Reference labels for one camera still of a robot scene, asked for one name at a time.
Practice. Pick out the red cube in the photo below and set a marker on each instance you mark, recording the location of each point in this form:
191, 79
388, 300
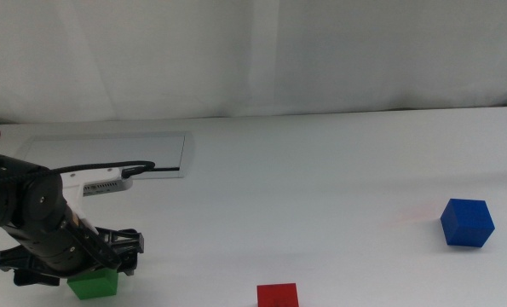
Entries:
278, 295

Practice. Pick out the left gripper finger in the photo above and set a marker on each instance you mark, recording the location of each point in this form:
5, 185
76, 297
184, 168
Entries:
128, 266
36, 279

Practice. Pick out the white backdrop curtain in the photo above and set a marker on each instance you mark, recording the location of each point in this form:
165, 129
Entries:
151, 51

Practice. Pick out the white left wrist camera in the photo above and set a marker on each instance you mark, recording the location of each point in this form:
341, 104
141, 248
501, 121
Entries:
104, 181

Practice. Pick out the blue cube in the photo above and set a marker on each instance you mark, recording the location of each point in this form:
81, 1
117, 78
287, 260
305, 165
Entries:
467, 224

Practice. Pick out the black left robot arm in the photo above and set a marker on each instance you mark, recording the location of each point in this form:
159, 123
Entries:
23, 200

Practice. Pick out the green cube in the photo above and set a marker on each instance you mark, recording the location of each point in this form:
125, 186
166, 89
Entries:
93, 285

